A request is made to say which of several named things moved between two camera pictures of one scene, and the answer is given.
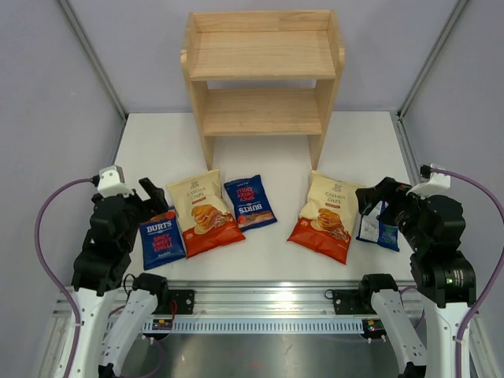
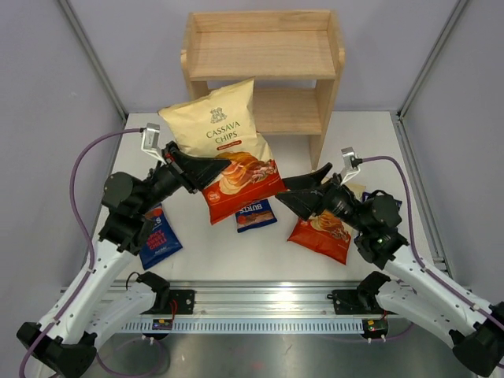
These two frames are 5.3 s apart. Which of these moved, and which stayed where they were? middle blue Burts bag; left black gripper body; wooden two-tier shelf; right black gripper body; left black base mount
Moved: right black gripper body; left black gripper body
Stayed: middle blue Burts bag; left black base mount; wooden two-tier shelf
